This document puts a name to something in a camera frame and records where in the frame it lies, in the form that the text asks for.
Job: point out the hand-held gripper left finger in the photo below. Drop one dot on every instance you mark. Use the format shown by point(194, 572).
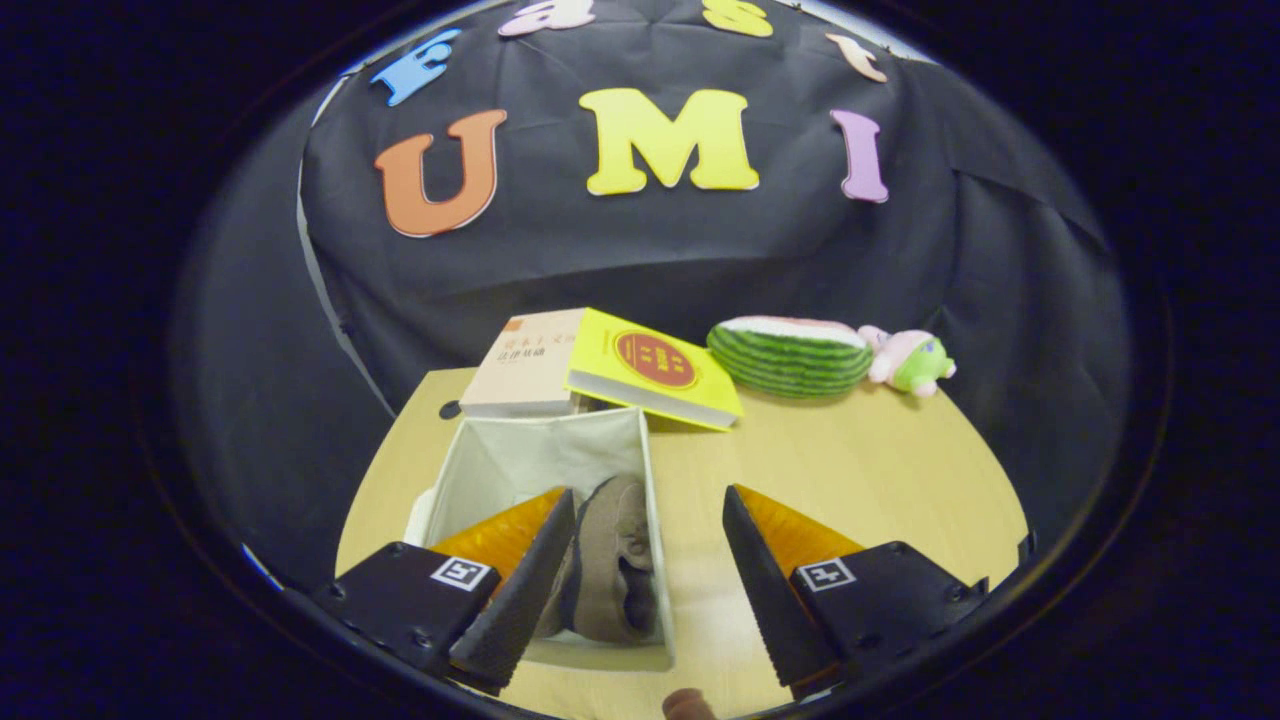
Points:
point(520, 610)

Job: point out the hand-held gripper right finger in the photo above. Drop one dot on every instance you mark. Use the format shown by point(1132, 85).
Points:
point(770, 600)

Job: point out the green fabric storage box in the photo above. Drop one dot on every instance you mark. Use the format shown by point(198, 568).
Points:
point(540, 450)

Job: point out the yellow book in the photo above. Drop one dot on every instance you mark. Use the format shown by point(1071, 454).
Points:
point(700, 400)

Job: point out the watermelon plush toy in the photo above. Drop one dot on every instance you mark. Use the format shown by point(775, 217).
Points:
point(790, 365)

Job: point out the beige book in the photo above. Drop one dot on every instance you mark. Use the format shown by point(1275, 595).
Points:
point(520, 370)

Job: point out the pink and green plush toy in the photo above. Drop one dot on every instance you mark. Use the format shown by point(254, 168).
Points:
point(915, 365)

